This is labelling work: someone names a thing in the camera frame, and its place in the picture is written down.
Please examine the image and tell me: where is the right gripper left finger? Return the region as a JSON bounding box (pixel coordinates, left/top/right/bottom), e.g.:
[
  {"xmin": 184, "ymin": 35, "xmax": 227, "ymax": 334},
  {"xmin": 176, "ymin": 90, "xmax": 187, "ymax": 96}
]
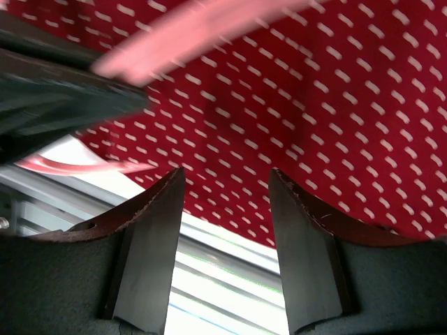
[{"xmin": 1, "ymin": 168, "xmax": 185, "ymax": 334}]

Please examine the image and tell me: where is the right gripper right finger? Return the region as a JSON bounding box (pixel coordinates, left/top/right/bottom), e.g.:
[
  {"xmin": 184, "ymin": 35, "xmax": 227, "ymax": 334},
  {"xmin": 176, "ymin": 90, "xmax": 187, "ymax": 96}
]
[{"xmin": 269, "ymin": 169, "xmax": 446, "ymax": 334}]

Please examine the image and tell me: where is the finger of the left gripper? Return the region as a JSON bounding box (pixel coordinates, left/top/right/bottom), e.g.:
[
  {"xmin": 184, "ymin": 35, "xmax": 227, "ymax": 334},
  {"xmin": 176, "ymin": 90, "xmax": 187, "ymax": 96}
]
[{"xmin": 1, "ymin": 12, "xmax": 147, "ymax": 163}]

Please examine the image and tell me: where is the pink plastic hanger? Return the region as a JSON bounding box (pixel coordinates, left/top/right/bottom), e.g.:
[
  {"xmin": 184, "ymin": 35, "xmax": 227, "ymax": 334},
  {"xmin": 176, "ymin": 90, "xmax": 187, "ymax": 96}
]
[{"xmin": 16, "ymin": 1, "xmax": 328, "ymax": 174}]

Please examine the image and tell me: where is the red polka dot skirt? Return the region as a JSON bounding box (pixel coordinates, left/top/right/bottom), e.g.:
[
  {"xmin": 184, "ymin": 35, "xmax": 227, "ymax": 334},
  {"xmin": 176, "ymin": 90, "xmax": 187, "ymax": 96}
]
[{"xmin": 0, "ymin": 0, "xmax": 447, "ymax": 249}]

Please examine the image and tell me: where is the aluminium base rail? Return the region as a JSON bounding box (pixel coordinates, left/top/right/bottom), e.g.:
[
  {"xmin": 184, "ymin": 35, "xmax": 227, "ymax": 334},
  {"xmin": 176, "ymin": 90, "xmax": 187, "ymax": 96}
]
[{"xmin": 1, "ymin": 170, "xmax": 287, "ymax": 334}]

